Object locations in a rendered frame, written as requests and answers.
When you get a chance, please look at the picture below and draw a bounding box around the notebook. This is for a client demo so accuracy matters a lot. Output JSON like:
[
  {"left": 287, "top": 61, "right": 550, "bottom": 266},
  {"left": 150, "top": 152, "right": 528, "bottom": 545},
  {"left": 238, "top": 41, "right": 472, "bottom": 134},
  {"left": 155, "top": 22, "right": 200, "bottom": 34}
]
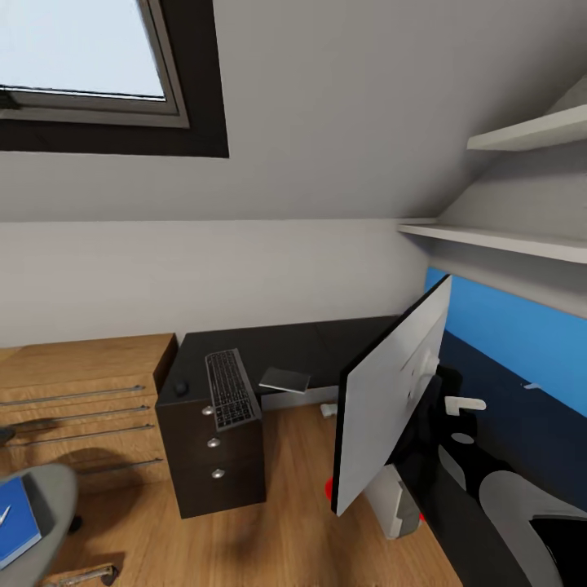
[{"left": 259, "top": 368, "right": 311, "bottom": 394}]

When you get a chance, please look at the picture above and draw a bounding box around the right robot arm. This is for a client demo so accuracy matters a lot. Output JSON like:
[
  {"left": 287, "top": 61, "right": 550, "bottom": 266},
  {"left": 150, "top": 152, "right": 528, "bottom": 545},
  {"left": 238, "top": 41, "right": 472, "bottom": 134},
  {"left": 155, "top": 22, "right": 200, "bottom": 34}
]
[{"left": 428, "top": 396, "right": 587, "bottom": 587}]

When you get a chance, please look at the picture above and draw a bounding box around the swivel chair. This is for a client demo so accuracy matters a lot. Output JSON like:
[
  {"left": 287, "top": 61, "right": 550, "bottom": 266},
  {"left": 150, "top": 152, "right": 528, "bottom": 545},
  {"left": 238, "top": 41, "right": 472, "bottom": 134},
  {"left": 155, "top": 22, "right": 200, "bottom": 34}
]
[{"left": 0, "top": 428, "right": 119, "bottom": 587}]

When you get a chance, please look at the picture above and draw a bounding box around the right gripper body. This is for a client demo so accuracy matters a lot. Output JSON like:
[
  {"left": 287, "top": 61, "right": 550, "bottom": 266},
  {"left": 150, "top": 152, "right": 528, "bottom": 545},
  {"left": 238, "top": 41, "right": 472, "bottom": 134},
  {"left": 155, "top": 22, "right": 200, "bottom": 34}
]
[{"left": 428, "top": 406, "right": 477, "bottom": 436}]

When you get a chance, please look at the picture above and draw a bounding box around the folder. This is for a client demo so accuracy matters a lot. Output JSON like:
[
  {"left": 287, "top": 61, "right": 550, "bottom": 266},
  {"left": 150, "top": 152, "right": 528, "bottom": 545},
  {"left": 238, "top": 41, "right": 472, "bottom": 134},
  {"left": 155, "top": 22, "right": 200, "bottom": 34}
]
[{"left": 0, "top": 477, "right": 42, "bottom": 570}]

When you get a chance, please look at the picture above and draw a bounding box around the keyboard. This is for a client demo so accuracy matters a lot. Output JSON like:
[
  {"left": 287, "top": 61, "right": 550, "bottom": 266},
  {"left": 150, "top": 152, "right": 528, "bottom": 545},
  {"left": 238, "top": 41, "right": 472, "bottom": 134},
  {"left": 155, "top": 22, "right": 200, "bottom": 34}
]
[{"left": 205, "top": 348, "right": 262, "bottom": 431}]

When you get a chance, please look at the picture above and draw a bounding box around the mouse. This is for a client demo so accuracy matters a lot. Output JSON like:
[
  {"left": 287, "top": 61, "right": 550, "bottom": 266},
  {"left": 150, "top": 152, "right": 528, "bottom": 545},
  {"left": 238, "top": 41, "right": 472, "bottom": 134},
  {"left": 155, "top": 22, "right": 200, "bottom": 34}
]
[{"left": 173, "top": 379, "right": 188, "bottom": 394}]

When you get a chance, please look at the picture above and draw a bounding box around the monitor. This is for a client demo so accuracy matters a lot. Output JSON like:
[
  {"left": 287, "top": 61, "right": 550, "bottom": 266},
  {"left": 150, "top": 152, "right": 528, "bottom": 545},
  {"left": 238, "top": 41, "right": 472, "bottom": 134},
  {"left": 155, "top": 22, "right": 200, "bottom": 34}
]
[{"left": 325, "top": 273, "right": 463, "bottom": 516}]

